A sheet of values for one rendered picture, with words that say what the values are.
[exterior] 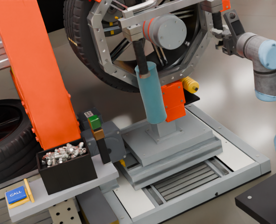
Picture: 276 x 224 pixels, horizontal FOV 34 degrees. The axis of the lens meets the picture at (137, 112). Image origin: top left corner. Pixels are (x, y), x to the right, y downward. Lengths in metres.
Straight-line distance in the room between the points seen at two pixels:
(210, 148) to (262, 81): 0.79
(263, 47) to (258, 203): 0.57
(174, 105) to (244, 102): 0.99
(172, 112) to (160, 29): 0.47
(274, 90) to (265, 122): 1.14
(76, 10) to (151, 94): 0.46
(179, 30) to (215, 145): 0.74
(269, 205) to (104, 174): 0.62
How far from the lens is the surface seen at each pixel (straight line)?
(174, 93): 2.06
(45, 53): 1.75
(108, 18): 2.41
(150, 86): 1.86
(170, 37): 1.82
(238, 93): 3.12
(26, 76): 1.76
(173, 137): 2.31
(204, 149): 2.31
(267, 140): 2.60
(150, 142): 2.32
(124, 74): 1.99
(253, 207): 1.72
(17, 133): 2.18
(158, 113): 1.92
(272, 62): 1.57
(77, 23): 1.92
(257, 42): 1.60
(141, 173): 2.25
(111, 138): 2.14
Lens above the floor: 1.44
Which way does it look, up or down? 27 degrees down
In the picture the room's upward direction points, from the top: 14 degrees counter-clockwise
